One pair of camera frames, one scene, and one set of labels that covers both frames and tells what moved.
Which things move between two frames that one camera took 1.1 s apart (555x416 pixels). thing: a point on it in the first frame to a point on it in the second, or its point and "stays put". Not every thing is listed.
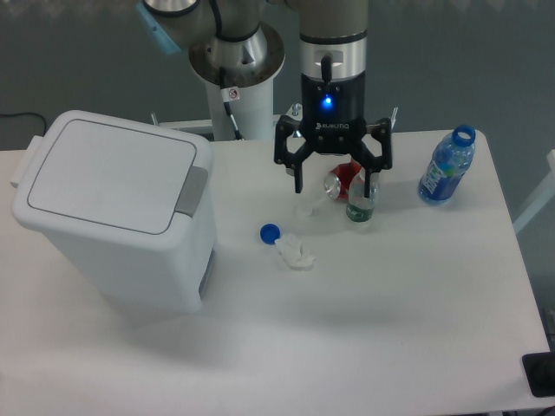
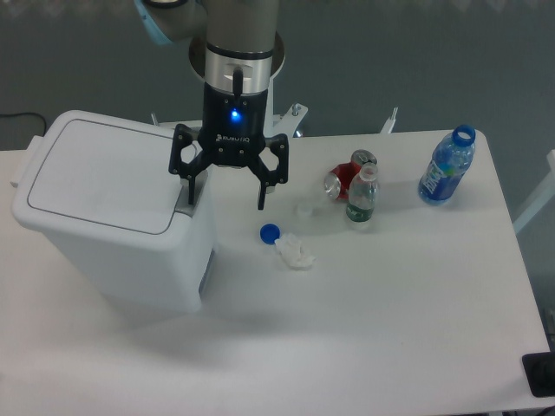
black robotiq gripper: x=333 y=117 to x=233 y=134
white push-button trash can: x=129 y=206 stays put
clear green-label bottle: x=361 y=208 stays put
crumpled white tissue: x=293 y=252 stays put
